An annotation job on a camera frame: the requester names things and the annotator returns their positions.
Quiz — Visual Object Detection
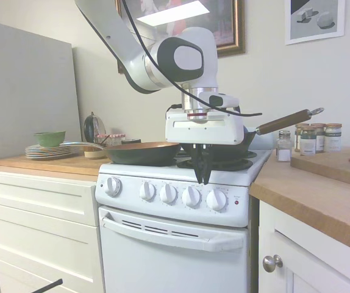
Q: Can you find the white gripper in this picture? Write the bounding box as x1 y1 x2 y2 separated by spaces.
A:
165 109 245 185

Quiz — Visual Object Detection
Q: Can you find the white burner knob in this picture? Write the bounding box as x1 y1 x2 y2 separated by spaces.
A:
182 186 202 209
205 188 228 212
159 184 178 205
139 182 157 202

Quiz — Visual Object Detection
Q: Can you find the white electric stove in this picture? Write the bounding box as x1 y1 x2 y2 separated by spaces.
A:
95 126 278 293

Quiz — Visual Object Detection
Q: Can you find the copper frying pan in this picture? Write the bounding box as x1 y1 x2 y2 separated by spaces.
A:
62 140 182 167

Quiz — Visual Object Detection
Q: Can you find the glass salt shaker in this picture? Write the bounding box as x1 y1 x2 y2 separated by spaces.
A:
276 129 292 162

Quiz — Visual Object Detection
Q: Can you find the jar with red checked lid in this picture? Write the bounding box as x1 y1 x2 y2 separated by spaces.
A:
110 133 126 147
96 133 112 147

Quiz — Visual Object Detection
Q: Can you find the white oven temperature knob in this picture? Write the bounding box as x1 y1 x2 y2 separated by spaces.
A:
104 176 123 197

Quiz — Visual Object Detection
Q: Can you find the spice jar with copper lid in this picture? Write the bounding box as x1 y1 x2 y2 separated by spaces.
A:
294 123 310 153
310 123 326 153

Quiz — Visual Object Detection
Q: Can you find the spice jar with green label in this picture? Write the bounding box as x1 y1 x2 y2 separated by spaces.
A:
299 126 317 156

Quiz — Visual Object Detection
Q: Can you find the white door cabinet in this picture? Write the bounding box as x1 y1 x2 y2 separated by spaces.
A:
257 200 350 293

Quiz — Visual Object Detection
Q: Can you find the small wooden bowl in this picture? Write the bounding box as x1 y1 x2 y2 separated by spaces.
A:
83 146 105 159

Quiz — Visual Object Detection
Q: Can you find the round metal cabinet knob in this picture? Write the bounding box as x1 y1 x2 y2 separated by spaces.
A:
262 254 284 273

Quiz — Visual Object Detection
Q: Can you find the thick wooden chopping board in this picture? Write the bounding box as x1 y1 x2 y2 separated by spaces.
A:
290 146 350 190

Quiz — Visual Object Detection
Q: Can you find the spice jar with white label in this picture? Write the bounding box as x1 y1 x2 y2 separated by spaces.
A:
324 123 343 153

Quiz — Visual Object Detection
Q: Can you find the gold framed painting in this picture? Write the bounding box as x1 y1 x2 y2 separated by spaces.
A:
115 0 246 74

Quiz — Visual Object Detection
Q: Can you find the large wooden cutting board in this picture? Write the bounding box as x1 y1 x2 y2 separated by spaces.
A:
0 154 113 177

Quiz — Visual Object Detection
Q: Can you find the green bowl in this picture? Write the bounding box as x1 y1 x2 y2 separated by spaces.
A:
33 131 66 148

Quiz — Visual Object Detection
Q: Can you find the stack of striped plates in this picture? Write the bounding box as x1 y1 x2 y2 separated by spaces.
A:
24 143 81 161

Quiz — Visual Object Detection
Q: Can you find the white drawer cabinet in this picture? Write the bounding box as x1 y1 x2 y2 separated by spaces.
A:
0 169 105 293

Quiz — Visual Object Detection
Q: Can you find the grey art print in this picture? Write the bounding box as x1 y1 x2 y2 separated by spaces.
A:
285 0 346 46

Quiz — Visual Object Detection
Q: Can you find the tall grey panel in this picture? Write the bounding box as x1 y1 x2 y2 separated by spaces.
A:
0 18 83 168

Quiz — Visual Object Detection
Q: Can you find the thin black rod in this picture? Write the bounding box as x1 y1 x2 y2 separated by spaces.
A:
25 278 63 293

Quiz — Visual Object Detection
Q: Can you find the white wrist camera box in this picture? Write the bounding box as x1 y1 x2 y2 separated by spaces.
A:
199 93 241 115

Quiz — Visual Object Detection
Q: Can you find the black wok with wooden handle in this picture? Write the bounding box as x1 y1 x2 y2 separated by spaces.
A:
179 107 325 161

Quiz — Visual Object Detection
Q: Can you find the white oven door with handle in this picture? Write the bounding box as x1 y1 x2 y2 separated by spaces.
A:
98 204 249 293

